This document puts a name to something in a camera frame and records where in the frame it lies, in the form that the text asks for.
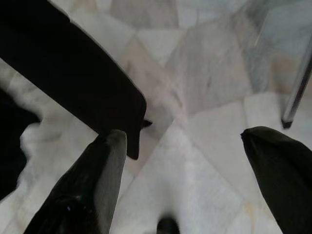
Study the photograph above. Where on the silver metal clothes rack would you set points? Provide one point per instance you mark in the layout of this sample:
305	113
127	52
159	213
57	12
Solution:
287	123

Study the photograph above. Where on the black garment with small label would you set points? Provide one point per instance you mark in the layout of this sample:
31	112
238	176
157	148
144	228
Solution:
12	146

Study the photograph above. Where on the black right robot foot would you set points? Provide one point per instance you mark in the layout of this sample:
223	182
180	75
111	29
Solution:
168	226

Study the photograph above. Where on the black t-shirt with white print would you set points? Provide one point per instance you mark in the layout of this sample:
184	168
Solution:
61	61

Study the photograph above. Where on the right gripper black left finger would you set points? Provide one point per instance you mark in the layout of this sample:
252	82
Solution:
80	195

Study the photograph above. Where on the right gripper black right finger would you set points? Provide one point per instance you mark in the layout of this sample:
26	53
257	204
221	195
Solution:
287	182

